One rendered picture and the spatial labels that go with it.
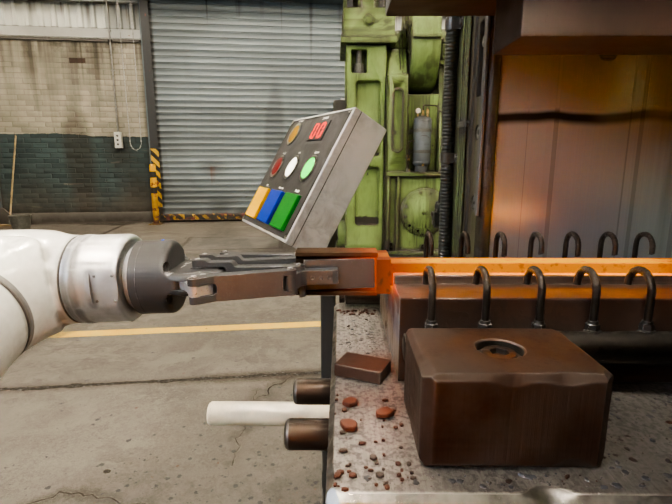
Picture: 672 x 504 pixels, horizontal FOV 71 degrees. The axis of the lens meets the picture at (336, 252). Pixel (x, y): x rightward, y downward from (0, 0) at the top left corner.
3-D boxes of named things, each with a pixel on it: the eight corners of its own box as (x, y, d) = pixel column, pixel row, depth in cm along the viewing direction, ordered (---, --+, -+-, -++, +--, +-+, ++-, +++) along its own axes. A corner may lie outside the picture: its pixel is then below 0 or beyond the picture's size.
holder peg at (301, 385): (292, 409, 48) (292, 385, 47) (295, 396, 51) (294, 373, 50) (332, 409, 48) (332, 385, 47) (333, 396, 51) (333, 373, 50)
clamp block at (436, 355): (420, 470, 30) (424, 375, 28) (403, 401, 38) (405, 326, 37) (610, 471, 30) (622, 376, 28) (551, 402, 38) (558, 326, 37)
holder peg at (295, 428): (283, 456, 40) (282, 428, 40) (287, 438, 43) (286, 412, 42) (331, 457, 40) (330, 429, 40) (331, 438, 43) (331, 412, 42)
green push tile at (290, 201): (280, 230, 87) (298, 194, 87) (268, 224, 94) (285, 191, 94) (288, 234, 88) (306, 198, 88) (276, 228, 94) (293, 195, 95)
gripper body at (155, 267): (160, 299, 53) (242, 297, 53) (126, 326, 44) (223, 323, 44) (152, 234, 51) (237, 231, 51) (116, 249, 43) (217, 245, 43)
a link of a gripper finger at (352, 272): (303, 258, 47) (303, 260, 46) (374, 256, 47) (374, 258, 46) (305, 287, 47) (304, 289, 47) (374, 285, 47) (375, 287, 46)
